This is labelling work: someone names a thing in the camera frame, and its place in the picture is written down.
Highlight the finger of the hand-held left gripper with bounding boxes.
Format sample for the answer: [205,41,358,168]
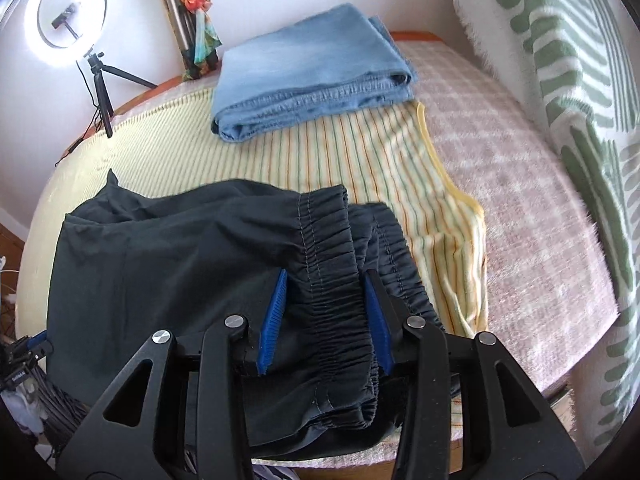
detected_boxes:
[24,331,54,359]

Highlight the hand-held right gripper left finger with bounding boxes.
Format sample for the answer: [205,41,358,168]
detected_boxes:
[55,268,289,480]

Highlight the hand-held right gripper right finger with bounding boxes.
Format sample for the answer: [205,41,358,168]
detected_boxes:
[362,270,586,480]

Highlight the dark grey pants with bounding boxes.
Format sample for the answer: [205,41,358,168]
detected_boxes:
[47,169,461,461]

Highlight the yellow striped cloth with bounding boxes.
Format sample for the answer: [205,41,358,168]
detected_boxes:
[15,85,489,461]

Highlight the pink checked blanket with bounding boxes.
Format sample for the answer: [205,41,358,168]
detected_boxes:
[250,40,621,461]

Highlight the black mini tripod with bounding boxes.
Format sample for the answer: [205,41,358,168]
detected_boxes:
[75,49,158,139]

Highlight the folded blue jeans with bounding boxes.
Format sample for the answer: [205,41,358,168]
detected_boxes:
[210,3,420,142]

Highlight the silver folded tripod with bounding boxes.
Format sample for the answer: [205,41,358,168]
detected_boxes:
[152,0,201,68]

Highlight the green white patterned pillow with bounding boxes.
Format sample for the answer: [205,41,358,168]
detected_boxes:
[450,0,640,466]

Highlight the black gooseneck phone holder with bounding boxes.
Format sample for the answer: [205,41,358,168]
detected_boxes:
[51,3,81,40]

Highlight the black cable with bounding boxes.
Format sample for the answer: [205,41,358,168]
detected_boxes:
[54,105,108,167]

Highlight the white ring light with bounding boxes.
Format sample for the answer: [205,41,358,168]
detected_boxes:
[22,0,107,72]

